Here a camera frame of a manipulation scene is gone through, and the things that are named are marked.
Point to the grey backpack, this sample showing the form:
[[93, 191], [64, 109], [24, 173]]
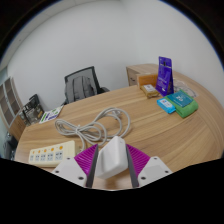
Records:
[[81, 88]]

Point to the black mesh office chair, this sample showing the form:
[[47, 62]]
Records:
[[81, 71]]

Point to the low wooden side cabinet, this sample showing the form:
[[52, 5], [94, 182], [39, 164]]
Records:
[[133, 75]]

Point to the wooden glass-door cabinet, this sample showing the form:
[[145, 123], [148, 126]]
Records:
[[15, 125]]

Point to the purple standing pouch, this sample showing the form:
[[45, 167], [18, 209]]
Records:
[[164, 76]]

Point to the stack of dark cardboard boxes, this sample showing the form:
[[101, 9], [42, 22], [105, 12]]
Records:
[[32, 111]]

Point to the black armchair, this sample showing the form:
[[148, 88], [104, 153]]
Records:
[[10, 146]]

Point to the small tan box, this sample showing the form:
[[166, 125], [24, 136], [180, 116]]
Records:
[[149, 90]]

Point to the clear plastic bag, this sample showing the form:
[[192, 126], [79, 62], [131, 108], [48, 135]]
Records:
[[186, 86]]

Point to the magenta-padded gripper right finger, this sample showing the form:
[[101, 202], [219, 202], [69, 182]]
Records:
[[137, 159]]

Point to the cream power strip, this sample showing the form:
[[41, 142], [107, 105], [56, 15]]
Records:
[[50, 154]]

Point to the white charger block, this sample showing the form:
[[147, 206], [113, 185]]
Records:
[[111, 158]]

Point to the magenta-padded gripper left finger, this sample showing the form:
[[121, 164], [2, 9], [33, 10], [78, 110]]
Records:
[[86, 159]]

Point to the green flat box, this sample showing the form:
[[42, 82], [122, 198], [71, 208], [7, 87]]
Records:
[[183, 103]]

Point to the orange box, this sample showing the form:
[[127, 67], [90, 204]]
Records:
[[146, 80]]

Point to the small blue box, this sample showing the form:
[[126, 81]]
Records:
[[166, 105]]

